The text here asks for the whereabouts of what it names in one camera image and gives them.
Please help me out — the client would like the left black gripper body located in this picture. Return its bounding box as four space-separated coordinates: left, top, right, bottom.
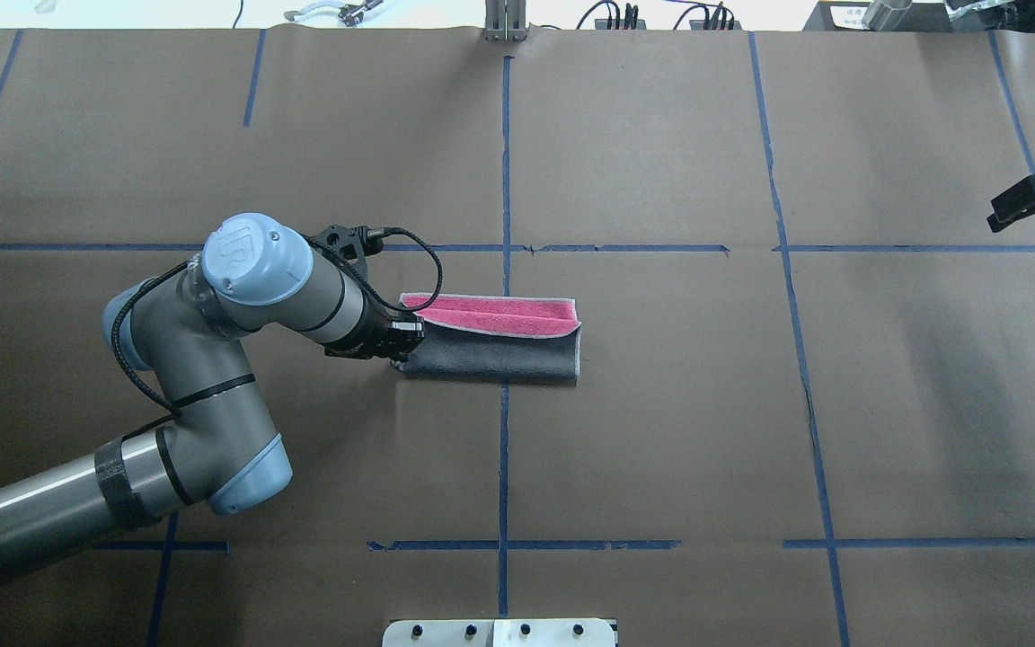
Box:
324 300 424 361

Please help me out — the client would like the aluminium frame post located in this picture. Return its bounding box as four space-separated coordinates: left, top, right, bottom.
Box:
483 0 528 42

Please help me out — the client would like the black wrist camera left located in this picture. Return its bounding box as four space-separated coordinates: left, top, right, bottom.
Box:
305 225 390 276

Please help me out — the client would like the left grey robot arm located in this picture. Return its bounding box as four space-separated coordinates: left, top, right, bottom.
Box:
0 212 424 586

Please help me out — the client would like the silver metal cylinder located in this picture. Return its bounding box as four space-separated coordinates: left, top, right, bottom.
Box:
862 0 913 32

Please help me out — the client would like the pink terry towel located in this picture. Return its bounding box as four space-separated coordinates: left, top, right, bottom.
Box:
397 292 580 384

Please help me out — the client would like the long metal reacher stick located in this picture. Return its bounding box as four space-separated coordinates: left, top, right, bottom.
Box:
283 1 385 28

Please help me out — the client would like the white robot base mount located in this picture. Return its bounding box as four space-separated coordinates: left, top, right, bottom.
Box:
381 617 620 646

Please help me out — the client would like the black weight block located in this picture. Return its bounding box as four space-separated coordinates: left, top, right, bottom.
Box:
801 1 953 33

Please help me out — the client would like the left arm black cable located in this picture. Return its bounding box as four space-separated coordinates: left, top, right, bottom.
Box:
110 226 443 419

